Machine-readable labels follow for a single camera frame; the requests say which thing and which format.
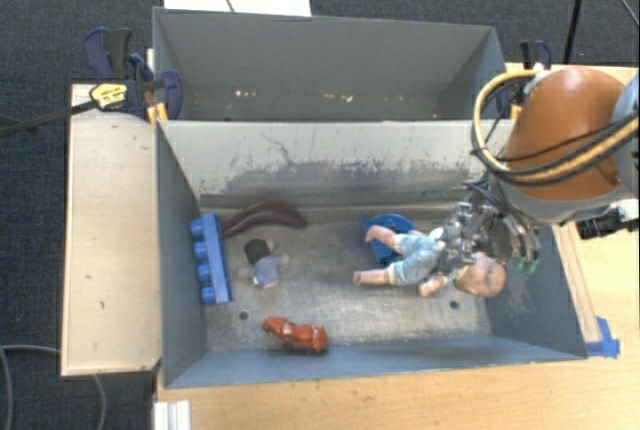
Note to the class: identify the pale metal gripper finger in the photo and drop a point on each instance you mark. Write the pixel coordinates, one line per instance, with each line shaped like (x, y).
(442, 234)
(457, 265)

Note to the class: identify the baby doll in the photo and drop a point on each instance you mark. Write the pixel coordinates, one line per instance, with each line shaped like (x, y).
(415, 258)

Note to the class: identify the blue plastic round toy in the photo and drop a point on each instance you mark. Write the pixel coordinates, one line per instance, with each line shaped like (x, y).
(387, 225)

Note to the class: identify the grey metal bin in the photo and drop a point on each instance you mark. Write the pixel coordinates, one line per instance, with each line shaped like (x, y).
(310, 168)

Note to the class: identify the dark purple curved toy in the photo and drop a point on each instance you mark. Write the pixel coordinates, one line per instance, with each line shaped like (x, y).
(270, 214)

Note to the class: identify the red-brown toy figure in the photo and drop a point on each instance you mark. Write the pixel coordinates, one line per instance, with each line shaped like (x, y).
(297, 334)

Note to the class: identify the small dark-haired doll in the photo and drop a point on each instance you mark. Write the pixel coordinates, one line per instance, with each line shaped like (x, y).
(265, 265)

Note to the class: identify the blue studded toy brick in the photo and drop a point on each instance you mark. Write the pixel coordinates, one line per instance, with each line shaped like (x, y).
(216, 258)

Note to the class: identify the pale wood flat board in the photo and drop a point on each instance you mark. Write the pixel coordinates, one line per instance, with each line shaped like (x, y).
(112, 238)

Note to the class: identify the black cylinder on white bracket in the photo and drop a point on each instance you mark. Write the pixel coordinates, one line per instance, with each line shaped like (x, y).
(597, 225)

